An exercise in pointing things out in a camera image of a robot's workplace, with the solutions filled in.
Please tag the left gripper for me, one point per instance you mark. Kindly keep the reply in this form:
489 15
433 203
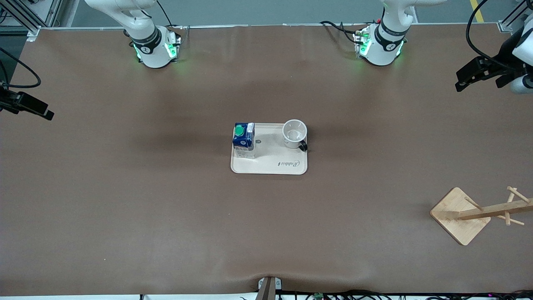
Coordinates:
502 55

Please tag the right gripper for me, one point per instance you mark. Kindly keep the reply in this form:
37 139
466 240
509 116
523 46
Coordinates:
5 100

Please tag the blue milk carton green cap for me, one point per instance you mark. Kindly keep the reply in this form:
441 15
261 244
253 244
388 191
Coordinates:
244 139

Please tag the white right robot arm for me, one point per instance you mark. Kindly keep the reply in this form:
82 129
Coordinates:
150 46

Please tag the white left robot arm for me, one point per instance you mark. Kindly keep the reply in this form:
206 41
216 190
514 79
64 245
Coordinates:
385 46

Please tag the wooden cup rack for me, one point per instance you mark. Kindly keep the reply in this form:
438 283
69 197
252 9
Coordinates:
460 214

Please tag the brown table cover mat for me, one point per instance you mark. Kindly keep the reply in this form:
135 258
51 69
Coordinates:
166 229

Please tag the beige plastic tray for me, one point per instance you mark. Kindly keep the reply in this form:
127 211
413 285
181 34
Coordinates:
275 158

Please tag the aluminium frame profile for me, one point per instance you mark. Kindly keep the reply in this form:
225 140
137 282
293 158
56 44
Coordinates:
25 18
512 21

